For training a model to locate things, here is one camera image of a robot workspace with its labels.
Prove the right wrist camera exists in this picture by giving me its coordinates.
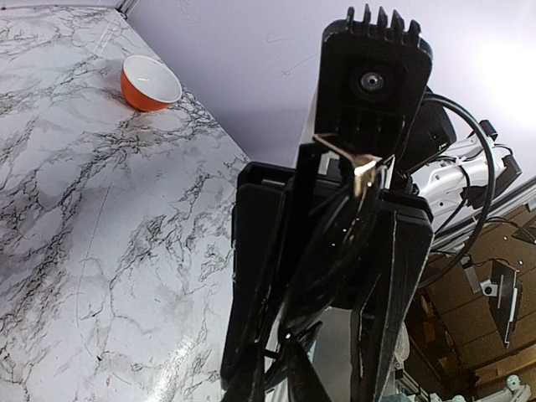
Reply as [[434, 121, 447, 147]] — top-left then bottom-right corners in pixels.
[[300, 7, 433, 187]]

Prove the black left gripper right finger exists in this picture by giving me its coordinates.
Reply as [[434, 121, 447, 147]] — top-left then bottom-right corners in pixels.
[[287, 339, 331, 402]]

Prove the aluminium frame post right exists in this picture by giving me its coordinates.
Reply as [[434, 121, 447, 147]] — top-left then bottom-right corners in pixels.
[[116, 0, 138, 18]]

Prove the orange bowl white inside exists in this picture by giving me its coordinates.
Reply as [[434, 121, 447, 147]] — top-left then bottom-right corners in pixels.
[[120, 54, 183, 112]]

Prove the aluminium front rail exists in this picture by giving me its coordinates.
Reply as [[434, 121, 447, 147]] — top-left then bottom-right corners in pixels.
[[430, 175, 536, 252]]

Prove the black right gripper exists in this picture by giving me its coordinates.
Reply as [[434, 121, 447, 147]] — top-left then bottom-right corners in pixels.
[[220, 144, 433, 401]]

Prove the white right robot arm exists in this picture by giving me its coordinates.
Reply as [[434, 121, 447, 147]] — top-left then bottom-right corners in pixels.
[[220, 85, 508, 401]]

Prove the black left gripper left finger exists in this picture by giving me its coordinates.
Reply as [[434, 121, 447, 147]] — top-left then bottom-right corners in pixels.
[[221, 343, 265, 402]]

